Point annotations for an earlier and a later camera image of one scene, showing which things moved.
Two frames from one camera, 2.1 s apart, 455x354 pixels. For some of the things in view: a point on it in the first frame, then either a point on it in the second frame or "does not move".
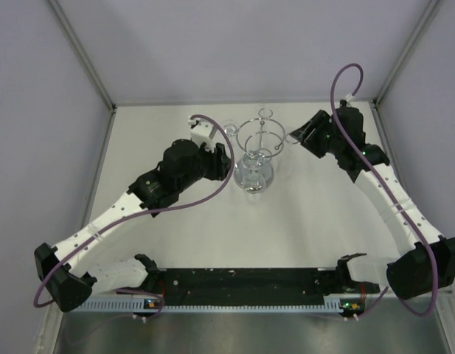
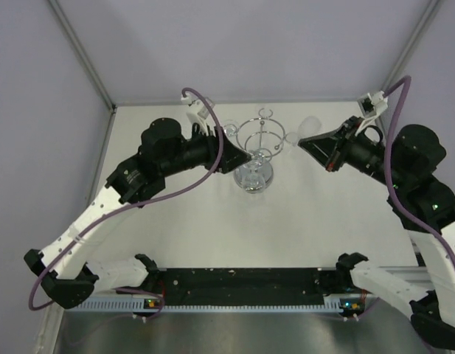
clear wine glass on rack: x=231 y=127 does not move
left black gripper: x=223 y=161 to x=212 y=144
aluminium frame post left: x=90 y=65 does not move
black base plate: x=248 y=286 does not move
